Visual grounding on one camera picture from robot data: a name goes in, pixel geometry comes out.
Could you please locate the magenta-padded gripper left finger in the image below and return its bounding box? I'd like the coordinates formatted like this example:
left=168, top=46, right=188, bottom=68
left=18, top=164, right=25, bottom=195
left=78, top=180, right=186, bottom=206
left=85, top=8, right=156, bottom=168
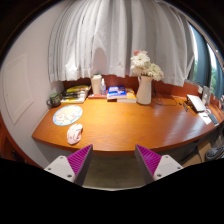
left=44, top=143, right=94, bottom=187

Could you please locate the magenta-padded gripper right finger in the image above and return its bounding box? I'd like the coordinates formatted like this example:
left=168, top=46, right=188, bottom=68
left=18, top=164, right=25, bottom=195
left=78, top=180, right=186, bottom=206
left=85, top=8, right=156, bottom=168
left=134, top=143, right=184, bottom=185

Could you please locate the pink computer mouse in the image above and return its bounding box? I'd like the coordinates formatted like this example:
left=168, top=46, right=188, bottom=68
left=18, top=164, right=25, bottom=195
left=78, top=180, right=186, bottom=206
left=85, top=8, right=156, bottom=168
left=66, top=123, right=84, bottom=146

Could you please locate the round cartoon-print mouse pad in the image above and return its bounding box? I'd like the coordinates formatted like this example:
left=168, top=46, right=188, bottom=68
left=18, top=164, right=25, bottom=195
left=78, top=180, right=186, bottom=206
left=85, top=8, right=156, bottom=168
left=52, top=104, right=84, bottom=127

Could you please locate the dark mug with green inside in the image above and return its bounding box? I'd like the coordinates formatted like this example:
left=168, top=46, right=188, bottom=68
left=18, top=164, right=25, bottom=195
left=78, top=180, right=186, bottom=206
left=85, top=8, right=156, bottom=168
left=46, top=92, right=62, bottom=109

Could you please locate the white and yellow book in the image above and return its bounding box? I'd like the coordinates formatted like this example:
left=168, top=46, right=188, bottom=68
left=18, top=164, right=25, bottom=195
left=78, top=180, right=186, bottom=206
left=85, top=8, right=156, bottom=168
left=60, top=96, right=88, bottom=104

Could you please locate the white flat device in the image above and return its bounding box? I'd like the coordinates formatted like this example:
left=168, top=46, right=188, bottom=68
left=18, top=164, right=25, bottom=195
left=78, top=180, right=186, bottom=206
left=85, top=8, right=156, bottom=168
left=185, top=94, right=208, bottom=113

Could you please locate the tan book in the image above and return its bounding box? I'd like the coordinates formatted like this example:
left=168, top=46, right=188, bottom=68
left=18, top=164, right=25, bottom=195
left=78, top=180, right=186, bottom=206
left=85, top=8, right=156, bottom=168
left=116, top=88, right=138, bottom=104

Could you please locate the white ceramic vase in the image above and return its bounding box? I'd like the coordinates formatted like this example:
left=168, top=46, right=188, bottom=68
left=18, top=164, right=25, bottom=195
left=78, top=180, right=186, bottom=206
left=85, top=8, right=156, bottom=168
left=136, top=75, right=154, bottom=106

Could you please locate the red book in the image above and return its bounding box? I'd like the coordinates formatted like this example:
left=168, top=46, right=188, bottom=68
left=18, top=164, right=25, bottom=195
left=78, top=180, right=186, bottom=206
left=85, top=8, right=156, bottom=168
left=87, top=93, right=108, bottom=100

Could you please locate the yellow and black book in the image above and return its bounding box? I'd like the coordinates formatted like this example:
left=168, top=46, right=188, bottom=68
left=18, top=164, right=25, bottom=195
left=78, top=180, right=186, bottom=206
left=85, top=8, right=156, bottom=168
left=65, top=84, right=91, bottom=94

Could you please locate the cream tumbler with lid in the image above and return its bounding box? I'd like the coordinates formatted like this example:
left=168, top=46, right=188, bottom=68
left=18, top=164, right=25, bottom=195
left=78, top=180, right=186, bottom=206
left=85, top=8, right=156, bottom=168
left=90, top=73, right=103, bottom=96

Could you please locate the teal curtain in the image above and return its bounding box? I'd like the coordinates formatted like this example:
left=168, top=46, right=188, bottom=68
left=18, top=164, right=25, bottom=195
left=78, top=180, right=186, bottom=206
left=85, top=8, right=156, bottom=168
left=189, top=25, right=212, bottom=88

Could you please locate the white curtain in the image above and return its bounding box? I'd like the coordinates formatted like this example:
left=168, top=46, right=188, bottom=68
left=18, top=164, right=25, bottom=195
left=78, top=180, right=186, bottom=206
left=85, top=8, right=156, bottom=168
left=48, top=0, right=196, bottom=88

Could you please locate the black cable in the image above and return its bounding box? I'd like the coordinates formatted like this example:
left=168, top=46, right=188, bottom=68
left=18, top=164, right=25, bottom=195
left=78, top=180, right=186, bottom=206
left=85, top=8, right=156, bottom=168
left=151, top=94, right=179, bottom=107

